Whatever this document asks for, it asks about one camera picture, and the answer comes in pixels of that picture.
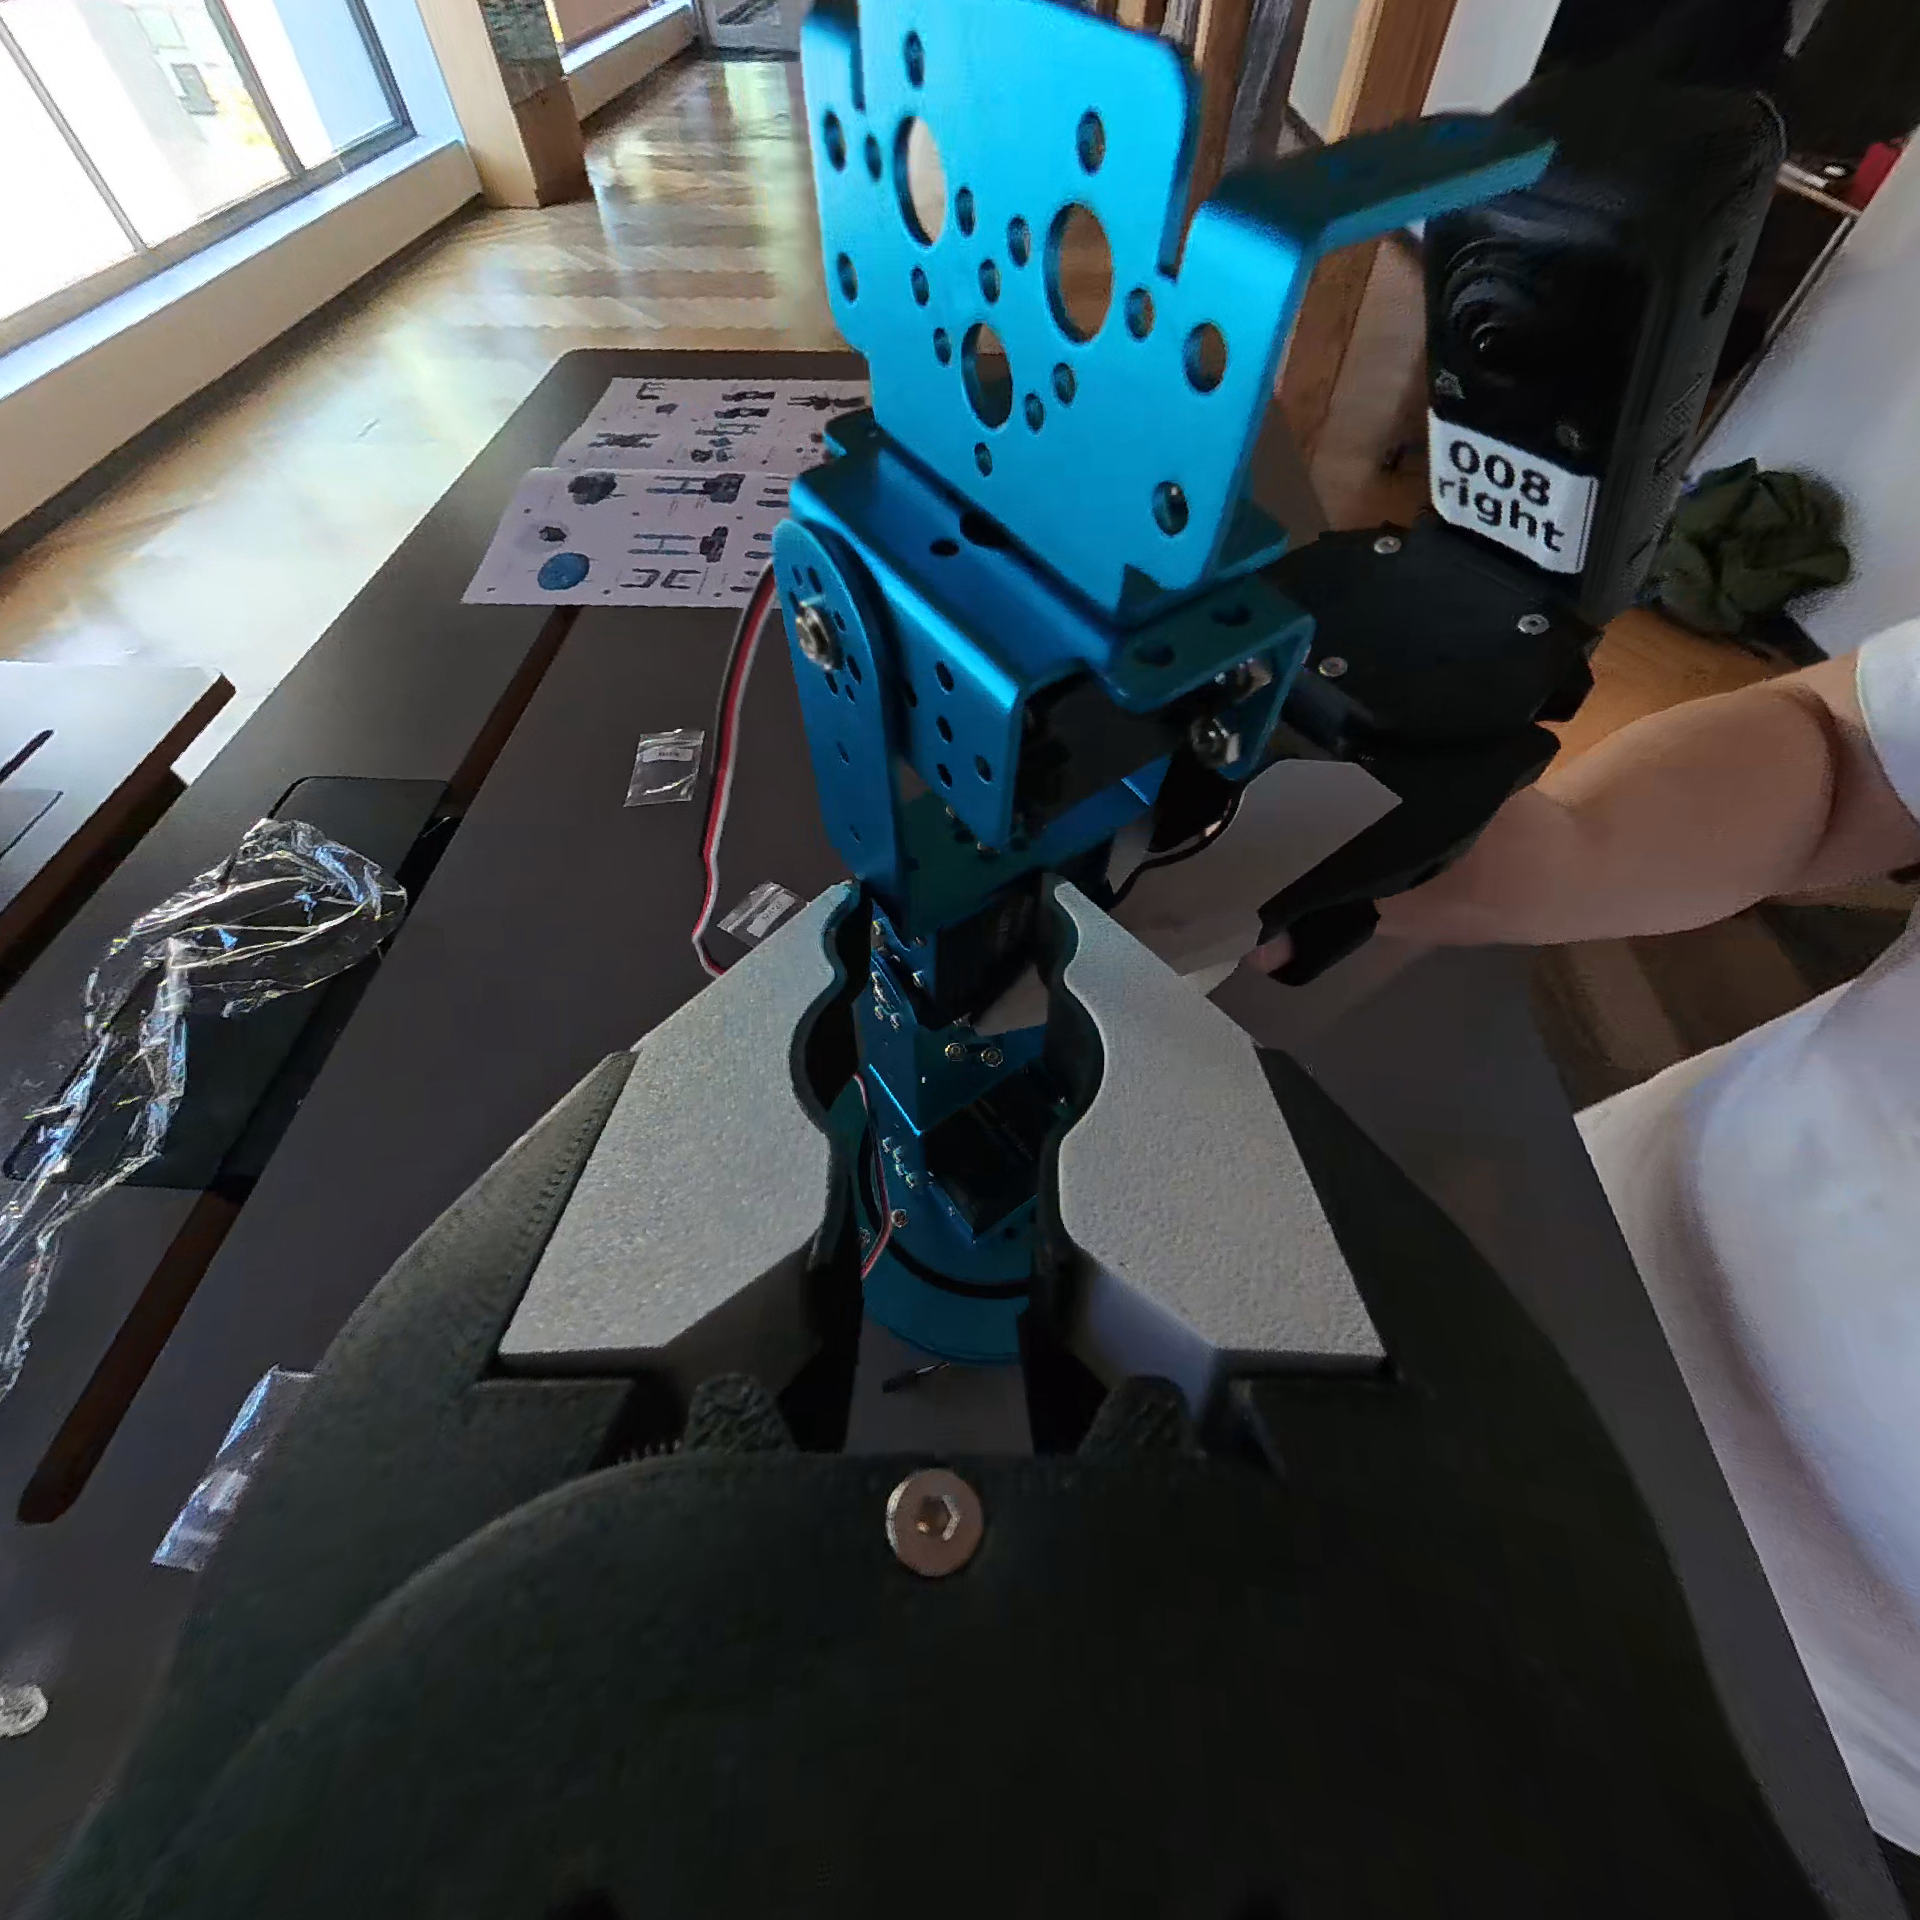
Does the person's white shirt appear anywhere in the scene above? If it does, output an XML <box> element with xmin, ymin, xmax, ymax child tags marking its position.
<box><xmin>1574</xmin><ymin>618</ymin><xmax>1920</xmax><ymax>1864</ymax></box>

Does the person's right hand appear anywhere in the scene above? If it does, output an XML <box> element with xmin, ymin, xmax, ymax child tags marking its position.
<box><xmin>1248</xmin><ymin>843</ymin><xmax>1512</xmax><ymax>981</ymax></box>

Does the grey desk with wood edge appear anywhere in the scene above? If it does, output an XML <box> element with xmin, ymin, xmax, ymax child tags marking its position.
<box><xmin>0</xmin><ymin>660</ymin><xmax>238</xmax><ymax>970</ymax></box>

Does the person's right forearm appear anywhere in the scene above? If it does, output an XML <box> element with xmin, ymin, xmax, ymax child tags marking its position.
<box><xmin>1476</xmin><ymin>643</ymin><xmax>1920</xmax><ymax>953</ymax></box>

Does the dark green cloth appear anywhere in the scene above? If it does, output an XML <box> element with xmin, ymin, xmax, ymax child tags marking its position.
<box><xmin>1658</xmin><ymin>458</ymin><xmax>1848</xmax><ymax>640</ymax></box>

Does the wooden post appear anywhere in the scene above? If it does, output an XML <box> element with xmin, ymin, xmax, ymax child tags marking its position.
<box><xmin>1184</xmin><ymin>0</ymin><xmax>1443</xmax><ymax>497</ymax></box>

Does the crumpled clear plastic wrap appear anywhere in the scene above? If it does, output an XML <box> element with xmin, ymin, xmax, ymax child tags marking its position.
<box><xmin>0</xmin><ymin>817</ymin><xmax>408</xmax><ymax>1401</ymax></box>

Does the printed instruction booklet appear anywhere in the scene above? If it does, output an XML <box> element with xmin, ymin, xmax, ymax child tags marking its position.
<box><xmin>461</xmin><ymin>376</ymin><xmax>880</xmax><ymax>609</ymax></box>

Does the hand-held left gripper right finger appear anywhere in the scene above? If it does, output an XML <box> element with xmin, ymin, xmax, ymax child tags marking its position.
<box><xmin>1018</xmin><ymin>880</ymin><xmax>1391</xmax><ymax>1453</ymax></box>

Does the blue toy robot arm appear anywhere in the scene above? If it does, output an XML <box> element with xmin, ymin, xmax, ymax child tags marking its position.
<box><xmin>766</xmin><ymin>0</ymin><xmax>1562</xmax><ymax>1370</ymax></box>

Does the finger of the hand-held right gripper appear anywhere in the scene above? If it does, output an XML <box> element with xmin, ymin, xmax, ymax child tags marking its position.
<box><xmin>1155</xmin><ymin>756</ymin><xmax>1407</xmax><ymax>1004</ymax></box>

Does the red white servo cable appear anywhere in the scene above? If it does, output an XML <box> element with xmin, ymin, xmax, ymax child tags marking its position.
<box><xmin>691</xmin><ymin>557</ymin><xmax>800</xmax><ymax>981</ymax></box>

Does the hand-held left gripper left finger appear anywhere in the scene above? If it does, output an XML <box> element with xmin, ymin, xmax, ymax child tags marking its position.
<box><xmin>495</xmin><ymin>882</ymin><xmax>876</xmax><ymax>1453</ymax></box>

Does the wooden column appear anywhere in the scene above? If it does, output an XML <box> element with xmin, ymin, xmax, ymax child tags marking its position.
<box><xmin>420</xmin><ymin>0</ymin><xmax>594</xmax><ymax>212</ymax></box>

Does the large grid window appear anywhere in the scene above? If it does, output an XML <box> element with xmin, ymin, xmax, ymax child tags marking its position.
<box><xmin>0</xmin><ymin>0</ymin><xmax>460</xmax><ymax>360</ymax></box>

